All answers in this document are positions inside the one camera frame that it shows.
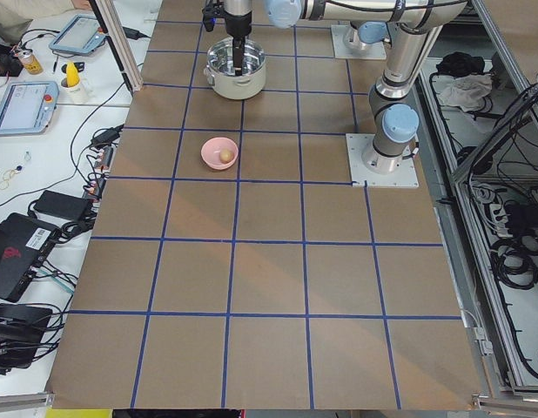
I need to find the brown egg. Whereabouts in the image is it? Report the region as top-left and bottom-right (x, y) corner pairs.
(219, 150), (233, 164)

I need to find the pale green cooking pot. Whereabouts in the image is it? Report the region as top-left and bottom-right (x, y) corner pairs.
(204, 37), (266, 100)

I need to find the pink bowl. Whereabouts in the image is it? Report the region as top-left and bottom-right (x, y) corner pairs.
(200, 137), (239, 171)

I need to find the upper teach pendant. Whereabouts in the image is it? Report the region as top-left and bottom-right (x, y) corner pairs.
(49, 15), (105, 56)

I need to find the teach pendant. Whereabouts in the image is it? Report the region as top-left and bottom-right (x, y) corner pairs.
(0, 81), (59, 136)
(49, 15), (105, 56)

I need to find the white cup with banana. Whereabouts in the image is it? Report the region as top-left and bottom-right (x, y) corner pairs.
(61, 61), (92, 105)

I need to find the yellow drink can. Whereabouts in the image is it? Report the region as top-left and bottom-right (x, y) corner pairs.
(17, 50), (44, 75)

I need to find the lower teach pendant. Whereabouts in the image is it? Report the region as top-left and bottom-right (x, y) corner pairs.
(0, 81), (59, 136)

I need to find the white crumpled cloth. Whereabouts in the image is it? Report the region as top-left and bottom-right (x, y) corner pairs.
(438, 75), (493, 111)

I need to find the black power adapter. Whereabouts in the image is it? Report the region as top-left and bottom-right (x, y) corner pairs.
(33, 190), (92, 221)

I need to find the black laptop computer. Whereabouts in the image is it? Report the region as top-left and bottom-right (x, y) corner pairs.
(0, 213), (60, 302)

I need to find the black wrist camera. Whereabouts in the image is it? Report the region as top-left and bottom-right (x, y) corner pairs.
(202, 0), (225, 32)

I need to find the aluminium frame post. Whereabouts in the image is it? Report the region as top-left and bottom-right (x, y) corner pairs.
(90, 0), (144, 94)

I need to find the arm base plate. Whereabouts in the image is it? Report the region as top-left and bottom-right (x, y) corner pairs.
(346, 133), (419, 189)
(331, 22), (387, 61)

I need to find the black coiled cable bundle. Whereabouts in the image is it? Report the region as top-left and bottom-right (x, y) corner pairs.
(490, 234), (538, 291)

